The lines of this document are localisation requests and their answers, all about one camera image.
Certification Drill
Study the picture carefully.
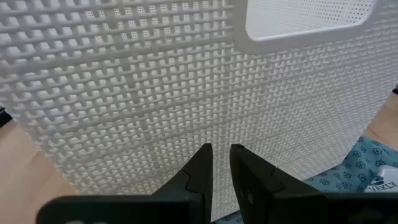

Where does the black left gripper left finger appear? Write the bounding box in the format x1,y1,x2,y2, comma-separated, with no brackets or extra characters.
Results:
151,142,214,224

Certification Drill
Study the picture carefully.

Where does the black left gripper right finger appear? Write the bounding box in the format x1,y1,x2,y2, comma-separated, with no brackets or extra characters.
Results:
229,143,324,224

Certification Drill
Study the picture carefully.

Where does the white perforated plastic basket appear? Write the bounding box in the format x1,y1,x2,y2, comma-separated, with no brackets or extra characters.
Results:
0,0,398,222

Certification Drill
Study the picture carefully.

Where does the teal snowflake-print cloth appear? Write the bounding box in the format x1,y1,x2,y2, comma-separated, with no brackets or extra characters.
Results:
212,135,398,224

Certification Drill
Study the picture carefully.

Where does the white Vakly supply packet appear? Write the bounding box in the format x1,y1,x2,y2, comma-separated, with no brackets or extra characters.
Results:
363,164,398,193

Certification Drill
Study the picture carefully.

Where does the black table edge rail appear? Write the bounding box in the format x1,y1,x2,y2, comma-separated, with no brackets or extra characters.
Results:
0,107,13,128

